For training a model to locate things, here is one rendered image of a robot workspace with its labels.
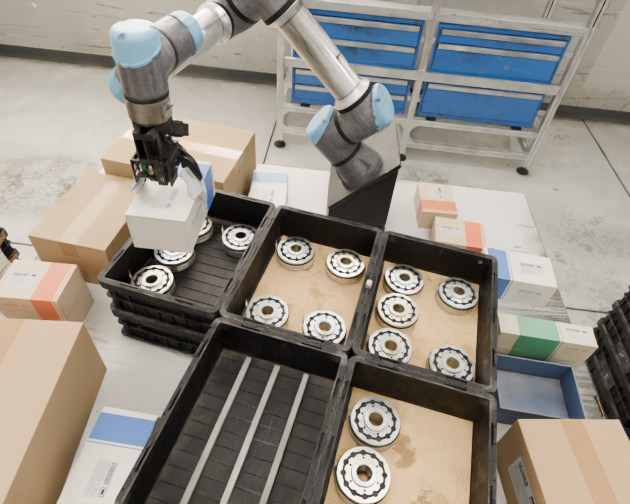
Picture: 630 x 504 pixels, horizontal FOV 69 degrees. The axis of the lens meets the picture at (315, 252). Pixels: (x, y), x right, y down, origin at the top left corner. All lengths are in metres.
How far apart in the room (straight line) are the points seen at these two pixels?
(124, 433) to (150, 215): 0.45
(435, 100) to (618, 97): 1.79
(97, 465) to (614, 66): 4.04
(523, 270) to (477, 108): 1.79
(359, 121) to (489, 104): 1.89
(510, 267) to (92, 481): 1.18
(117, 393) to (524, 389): 1.01
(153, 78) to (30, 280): 0.68
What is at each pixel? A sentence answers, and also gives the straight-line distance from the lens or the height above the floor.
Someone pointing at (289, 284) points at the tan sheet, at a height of 0.83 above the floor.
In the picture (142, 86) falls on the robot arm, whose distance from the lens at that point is 0.83.
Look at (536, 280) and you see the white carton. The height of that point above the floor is 0.79.
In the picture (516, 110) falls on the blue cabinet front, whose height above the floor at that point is 0.43.
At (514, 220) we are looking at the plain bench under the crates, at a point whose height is 0.70.
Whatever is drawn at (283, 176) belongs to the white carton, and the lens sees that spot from 1.61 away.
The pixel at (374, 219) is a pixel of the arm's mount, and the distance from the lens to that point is 1.51.
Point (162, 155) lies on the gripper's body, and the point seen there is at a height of 1.25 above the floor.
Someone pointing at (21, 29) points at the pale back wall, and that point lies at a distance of 4.64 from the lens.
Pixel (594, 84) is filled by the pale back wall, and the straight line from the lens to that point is 4.28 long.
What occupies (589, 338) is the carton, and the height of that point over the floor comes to 0.82.
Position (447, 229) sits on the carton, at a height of 0.77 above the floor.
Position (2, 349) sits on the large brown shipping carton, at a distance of 1.15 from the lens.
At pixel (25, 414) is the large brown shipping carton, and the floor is 0.90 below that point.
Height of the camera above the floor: 1.75
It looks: 46 degrees down
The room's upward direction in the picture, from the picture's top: 5 degrees clockwise
